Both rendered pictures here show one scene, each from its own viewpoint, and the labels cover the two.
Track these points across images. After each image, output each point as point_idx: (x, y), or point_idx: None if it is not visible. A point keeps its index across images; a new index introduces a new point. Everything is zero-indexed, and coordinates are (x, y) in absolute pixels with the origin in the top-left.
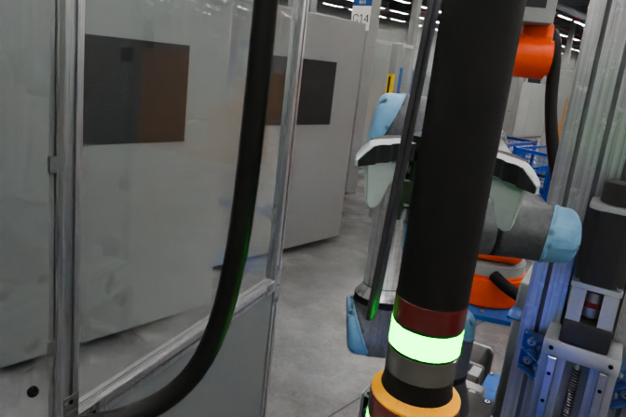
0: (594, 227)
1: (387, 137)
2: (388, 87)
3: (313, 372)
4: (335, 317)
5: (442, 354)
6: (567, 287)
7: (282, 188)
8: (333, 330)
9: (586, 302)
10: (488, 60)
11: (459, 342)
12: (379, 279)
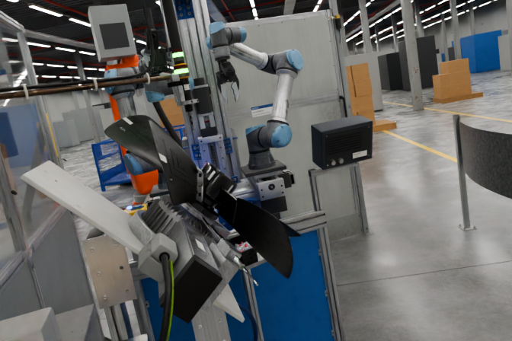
0: (196, 94)
1: None
2: None
3: (91, 286)
4: (85, 261)
5: (181, 54)
6: (197, 122)
7: (52, 150)
8: (88, 266)
9: (204, 121)
10: (172, 12)
11: (183, 53)
12: (168, 49)
